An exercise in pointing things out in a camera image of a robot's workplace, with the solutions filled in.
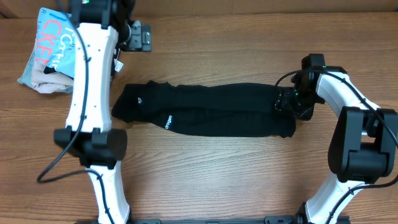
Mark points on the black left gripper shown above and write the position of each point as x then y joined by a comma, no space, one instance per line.
140,37

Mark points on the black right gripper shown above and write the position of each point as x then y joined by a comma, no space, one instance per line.
285,101

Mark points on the black t-shirt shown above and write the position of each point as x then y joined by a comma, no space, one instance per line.
234,110

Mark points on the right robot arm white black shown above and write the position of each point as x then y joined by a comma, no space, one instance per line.
363,145

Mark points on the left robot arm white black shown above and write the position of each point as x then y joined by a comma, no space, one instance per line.
103,28

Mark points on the light blue printed t-shirt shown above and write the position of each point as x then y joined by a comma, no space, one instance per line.
54,45

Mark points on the beige folded garment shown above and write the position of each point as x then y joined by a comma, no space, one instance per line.
47,80

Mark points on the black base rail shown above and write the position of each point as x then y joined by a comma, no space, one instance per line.
211,220

